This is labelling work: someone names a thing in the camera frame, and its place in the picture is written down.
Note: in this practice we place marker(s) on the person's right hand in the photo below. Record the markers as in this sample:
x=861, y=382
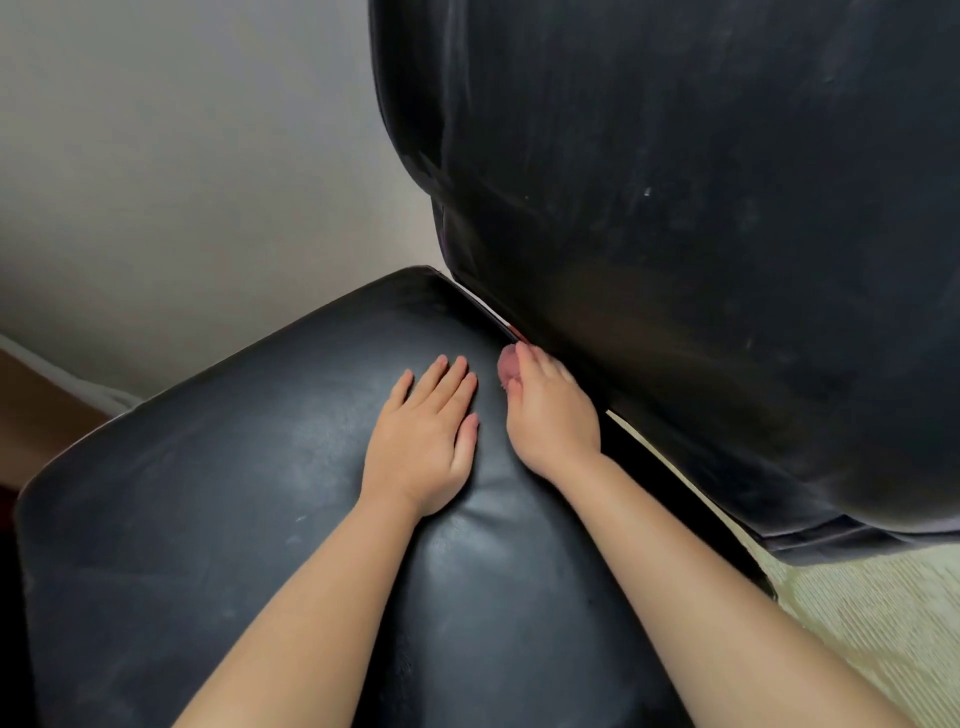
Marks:
x=551, y=420

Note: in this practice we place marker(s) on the person's left hand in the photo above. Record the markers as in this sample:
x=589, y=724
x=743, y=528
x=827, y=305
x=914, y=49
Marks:
x=424, y=442

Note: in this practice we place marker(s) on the pink cleaning cloth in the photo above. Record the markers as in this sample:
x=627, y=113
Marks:
x=508, y=367

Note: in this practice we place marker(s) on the person's left forearm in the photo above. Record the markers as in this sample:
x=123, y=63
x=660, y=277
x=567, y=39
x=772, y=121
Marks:
x=300, y=630

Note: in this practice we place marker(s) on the person's right forearm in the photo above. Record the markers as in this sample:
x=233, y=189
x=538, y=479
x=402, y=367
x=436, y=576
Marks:
x=712, y=615

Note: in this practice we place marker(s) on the white sheer curtain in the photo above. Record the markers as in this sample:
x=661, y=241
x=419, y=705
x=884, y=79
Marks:
x=97, y=396

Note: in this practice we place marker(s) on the beige curtain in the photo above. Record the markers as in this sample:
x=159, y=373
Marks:
x=37, y=420

